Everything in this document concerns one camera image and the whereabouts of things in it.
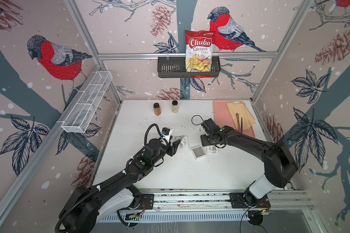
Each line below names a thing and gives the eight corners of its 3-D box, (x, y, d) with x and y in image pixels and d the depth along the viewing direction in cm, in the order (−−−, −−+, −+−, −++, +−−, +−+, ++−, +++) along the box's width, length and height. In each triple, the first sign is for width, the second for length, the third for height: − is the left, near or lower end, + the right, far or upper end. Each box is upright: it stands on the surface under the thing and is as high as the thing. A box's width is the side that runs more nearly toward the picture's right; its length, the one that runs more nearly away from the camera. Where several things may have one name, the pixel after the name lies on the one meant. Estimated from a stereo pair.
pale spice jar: (172, 112, 114) (171, 105, 107) (172, 108, 117) (171, 100, 110) (178, 112, 114) (178, 105, 107) (178, 108, 117) (178, 100, 110)
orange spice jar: (157, 116, 112) (155, 109, 106) (153, 112, 115) (151, 104, 108) (162, 113, 114) (161, 106, 107) (158, 109, 117) (157, 101, 110)
